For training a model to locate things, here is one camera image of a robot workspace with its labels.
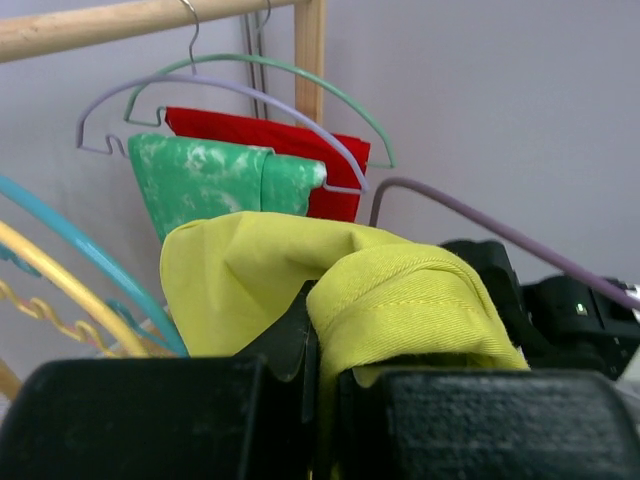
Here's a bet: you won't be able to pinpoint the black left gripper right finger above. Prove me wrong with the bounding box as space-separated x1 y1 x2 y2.
337 368 639 479

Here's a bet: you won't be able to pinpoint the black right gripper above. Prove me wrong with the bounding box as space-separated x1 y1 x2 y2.
441 240 550 368

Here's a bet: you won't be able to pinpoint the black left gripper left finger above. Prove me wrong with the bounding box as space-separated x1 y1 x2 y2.
1 283 317 479

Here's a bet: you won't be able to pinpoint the yellow-green trousers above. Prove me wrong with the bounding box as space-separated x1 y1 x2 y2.
160 211 527 479

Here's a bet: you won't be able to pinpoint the red trousers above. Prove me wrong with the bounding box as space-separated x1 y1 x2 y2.
165 107 360 222

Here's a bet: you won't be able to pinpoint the green white tie-dye trousers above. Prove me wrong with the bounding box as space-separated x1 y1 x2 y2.
128 133 327 240

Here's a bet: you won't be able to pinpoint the lilac hanger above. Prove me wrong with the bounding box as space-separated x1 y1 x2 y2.
75 0 371 195

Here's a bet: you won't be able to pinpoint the mint green hanger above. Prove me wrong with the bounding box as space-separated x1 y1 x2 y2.
122 0 397 170

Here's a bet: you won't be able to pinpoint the teal hanger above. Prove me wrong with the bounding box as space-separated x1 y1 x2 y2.
1 175 188 356

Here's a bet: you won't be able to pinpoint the yellow hanger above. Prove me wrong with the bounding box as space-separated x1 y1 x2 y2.
0 219 151 401

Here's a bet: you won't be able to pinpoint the wooden clothes rack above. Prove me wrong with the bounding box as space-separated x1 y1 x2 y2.
0 0 327 126

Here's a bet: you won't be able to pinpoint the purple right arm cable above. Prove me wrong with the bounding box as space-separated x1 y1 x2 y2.
368 176 640 311

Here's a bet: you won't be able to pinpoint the aluminium corner frame post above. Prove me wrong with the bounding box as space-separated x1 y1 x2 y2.
241 11 269 120

